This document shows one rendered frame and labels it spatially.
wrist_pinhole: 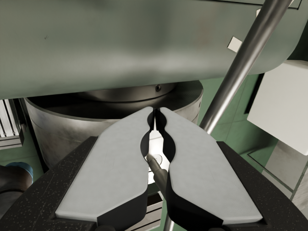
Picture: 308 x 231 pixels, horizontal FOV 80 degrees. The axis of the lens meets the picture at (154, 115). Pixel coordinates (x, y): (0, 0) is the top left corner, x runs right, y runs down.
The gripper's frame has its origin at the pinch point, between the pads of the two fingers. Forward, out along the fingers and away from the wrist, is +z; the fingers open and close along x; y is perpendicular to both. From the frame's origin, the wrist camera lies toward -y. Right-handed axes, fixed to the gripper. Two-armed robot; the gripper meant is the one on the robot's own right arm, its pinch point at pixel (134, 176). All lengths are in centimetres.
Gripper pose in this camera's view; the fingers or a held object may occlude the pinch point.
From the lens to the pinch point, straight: 53.7
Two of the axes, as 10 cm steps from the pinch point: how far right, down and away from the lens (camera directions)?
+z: 9.2, -1.5, 3.7
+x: 4.0, 4.7, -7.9
